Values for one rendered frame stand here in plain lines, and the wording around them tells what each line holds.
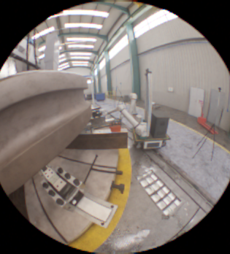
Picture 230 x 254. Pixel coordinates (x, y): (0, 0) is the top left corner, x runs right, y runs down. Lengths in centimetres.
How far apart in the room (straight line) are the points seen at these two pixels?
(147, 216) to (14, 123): 187
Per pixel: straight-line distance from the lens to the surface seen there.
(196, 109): 642
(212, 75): 694
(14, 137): 99
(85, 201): 105
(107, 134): 150
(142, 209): 145
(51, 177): 89
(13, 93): 85
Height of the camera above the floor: 142
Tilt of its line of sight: 26 degrees down
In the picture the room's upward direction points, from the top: 4 degrees counter-clockwise
